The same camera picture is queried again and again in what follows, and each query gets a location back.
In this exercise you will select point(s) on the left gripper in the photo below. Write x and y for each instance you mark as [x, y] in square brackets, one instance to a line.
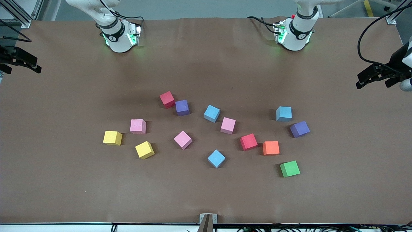
[394, 61]

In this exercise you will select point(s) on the green foam cube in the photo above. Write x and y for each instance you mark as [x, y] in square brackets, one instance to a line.
[289, 169]

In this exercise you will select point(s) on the blue foam cube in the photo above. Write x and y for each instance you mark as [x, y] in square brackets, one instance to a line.
[284, 113]
[211, 112]
[216, 158]

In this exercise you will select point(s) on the orange foam cube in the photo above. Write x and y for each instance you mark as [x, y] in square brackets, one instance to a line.
[271, 148]

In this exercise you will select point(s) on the brown table cover sheet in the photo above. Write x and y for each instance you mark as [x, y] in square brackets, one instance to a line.
[64, 180]

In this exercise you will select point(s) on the grey metal bracket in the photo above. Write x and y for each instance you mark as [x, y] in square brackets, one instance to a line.
[208, 222]

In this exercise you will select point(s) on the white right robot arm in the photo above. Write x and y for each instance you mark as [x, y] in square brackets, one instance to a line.
[117, 38]

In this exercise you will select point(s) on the purple foam cube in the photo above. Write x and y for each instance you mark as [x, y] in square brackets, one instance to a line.
[182, 107]
[300, 129]

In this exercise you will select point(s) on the red foam cube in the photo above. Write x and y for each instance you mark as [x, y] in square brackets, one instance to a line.
[248, 141]
[167, 98]

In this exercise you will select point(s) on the aluminium frame profile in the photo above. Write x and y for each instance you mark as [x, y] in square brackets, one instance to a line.
[391, 20]
[25, 24]

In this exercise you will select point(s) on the pink foam cube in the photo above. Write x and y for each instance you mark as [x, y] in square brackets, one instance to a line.
[228, 125]
[182, 139]
[138, 126]

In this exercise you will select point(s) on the yellow foam cube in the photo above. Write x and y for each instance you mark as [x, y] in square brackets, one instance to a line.
[112, 137]
[144, 149]

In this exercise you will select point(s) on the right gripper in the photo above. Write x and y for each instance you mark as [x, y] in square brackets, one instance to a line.
[9, 55]

